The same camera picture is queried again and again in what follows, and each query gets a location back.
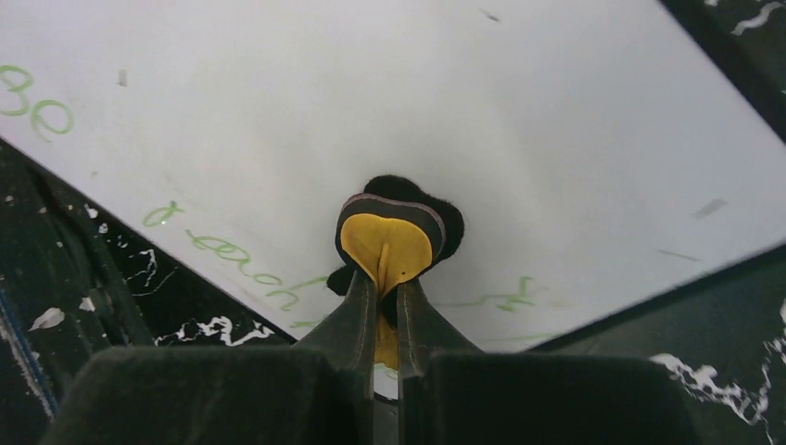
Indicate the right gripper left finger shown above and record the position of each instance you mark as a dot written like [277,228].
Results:
[317,391]

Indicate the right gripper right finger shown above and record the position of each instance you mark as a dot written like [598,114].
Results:
[451,392]

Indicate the yellow black whiteboard eraser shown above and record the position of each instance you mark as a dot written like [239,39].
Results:
[393,232]

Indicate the white whiteboard black frame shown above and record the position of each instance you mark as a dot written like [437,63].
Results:
[597,155]

